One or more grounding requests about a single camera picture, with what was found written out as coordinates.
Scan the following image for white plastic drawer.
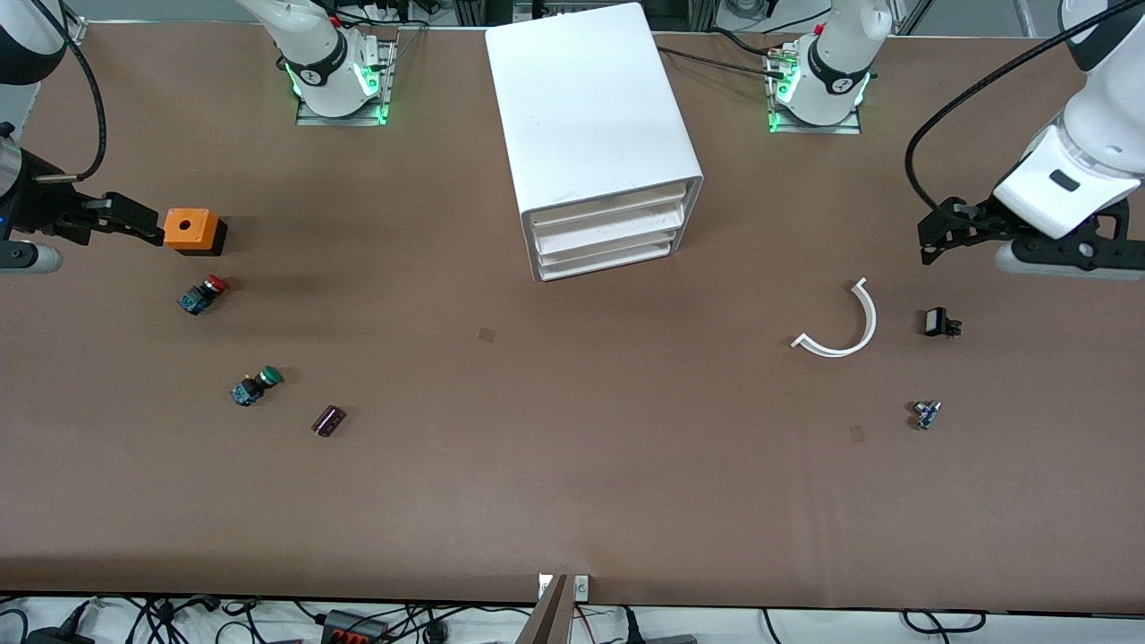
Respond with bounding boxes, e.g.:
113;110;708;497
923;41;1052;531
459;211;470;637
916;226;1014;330
537;225;685;282
533;204;690;258
528;183;694;235

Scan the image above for red push button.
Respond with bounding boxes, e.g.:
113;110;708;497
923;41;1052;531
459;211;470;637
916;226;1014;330
174;275;230;316

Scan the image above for green push button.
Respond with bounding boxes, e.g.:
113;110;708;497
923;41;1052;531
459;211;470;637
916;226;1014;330
230;366;284;408

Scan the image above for white drawer cabinet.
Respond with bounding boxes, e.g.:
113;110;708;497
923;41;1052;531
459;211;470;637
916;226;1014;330
485;2;706;284

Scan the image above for orange box with hole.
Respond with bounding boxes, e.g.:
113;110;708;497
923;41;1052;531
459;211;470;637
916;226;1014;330
163;208;229;258

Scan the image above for white curved plastic piece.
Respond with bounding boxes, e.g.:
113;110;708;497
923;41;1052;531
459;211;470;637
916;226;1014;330
792;277;878;359

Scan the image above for black power adapter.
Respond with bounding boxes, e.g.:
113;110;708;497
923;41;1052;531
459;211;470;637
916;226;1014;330
25;624;99;644

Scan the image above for black power strip red switches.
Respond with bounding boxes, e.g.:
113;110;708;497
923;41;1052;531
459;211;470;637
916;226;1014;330
320;609;392;644

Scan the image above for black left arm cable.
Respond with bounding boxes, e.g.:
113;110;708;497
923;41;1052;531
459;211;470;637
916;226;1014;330
905;0;1130;216

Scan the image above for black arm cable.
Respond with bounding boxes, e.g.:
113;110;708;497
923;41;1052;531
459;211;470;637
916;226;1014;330
31;0;108;184
905;0;1130;216

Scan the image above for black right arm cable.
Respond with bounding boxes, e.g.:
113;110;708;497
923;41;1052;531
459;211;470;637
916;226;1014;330
31;0;108;184

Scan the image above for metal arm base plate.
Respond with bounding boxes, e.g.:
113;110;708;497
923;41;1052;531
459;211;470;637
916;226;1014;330
767;43;865;136
295;40;397;127

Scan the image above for brown wooden post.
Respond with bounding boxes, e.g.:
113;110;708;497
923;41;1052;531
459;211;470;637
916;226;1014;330
514;574;573;644

